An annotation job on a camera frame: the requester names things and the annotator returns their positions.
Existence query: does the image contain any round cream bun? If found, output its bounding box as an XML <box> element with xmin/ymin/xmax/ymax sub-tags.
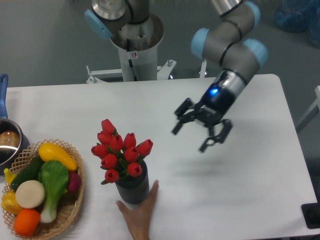
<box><xmin>15</xmin><ymin>180</ymin><xmax>46</xmax><ymax>209</ymax></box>

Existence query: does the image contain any white frame at right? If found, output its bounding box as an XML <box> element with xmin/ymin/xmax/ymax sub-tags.
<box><xmin>295</xmin><ymin>85</ymin><xmax>320</xmax><ymax>133</ymax></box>

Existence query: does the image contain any purple red radish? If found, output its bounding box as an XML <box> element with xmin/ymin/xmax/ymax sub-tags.
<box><xmin>66</xmin><ymin>171</ymin><xmax>82</xmax><ymax>193</ymax></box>

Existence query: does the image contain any bare human hand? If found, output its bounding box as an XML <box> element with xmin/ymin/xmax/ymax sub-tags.
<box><xmin>116</xmin><ymin>180</ymin><xmax>159</xmax><ymax>240</ymax></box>

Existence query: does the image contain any blue handled saucepan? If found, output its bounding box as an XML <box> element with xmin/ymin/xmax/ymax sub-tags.
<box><xmin>0</xmin><ymin>73</ymin><xmax>30</xmax><ymax>176</ymax></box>

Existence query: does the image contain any dark green cucumber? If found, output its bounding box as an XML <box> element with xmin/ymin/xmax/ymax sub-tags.
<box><xmin>10</xmin><ymin>155</ymin><xmax>45</xmax><ymax>191</ymax></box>

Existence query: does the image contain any orange fruit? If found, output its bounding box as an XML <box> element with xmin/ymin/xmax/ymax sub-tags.
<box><xmin>13</xmin><ymin>208</ymin><xmax>40</xmax><ymax>237</ymax></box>

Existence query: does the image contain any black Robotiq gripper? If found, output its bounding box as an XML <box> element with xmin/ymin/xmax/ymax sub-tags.
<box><xmin>171</xmin><ymin>84</ymin><xmax>236</xmax><ymax>153</ymax></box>

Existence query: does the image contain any dark grey ribbed vase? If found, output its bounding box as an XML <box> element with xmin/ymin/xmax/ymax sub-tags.
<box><xmin>115</xmin><ymin>160</ymin><xmax>150</xmax><ymax>205</ymax></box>

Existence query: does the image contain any yellow squash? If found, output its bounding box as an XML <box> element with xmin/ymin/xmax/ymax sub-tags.
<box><xmin>38</xmin><ymin>142</ymin><xmax>78</xmax><ymax>171</ymax></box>

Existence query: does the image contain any blue plastic bag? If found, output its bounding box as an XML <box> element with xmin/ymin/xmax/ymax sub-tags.
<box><xmin>272</xmin><ymin>0</ymin><xmax>320</xmax><ymax>48</ymax></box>

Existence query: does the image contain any green bok choy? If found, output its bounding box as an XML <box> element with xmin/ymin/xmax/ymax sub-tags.
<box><xmin>38</xmin><ymin>160</ymin><xmax>69</xmax><ymax>224</ymax></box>

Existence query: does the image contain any red tulip bouquet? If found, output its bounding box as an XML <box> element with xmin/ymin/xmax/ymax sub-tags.
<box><xmin>91</xmin><ymin>119</ymin><xmax>154</xmax><ymax>185</ymax></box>

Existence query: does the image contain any yellow bell pepper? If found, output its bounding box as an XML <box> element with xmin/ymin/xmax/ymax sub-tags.
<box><xmin>1</xmin><ymin>190</ymin><xmax>23</xmax><ymax>215</ymax></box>

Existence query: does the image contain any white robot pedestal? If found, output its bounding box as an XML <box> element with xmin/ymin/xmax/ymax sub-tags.
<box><xmin>85</xmin><ymin>13</ymin><xmax>209</xmax><ymax>85</ymax></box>

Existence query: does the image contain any black device at edge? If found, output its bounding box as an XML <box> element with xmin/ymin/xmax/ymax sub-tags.
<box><xmin>301</xmin><ymin>203</ymin><xmax>320</xmax><ymax>229</ymax></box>

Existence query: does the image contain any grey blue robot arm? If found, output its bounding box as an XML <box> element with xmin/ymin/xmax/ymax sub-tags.
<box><xmin>84</xmin><ymin>0</ymin><xmax>268</xmax><ymax>152</ymax></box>

